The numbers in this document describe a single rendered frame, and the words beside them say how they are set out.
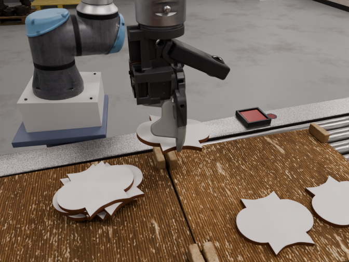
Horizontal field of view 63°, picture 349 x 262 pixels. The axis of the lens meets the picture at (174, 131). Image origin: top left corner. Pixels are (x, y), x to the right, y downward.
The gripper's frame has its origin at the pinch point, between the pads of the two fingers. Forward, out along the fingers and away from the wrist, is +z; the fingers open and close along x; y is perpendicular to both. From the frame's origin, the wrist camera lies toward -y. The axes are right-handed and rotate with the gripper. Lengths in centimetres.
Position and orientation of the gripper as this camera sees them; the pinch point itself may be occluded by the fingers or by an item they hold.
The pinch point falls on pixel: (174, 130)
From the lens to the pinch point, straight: 55.2
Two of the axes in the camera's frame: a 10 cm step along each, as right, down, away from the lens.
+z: 0.0, 8.2, 5.7
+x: 2.6, 5.5, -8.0
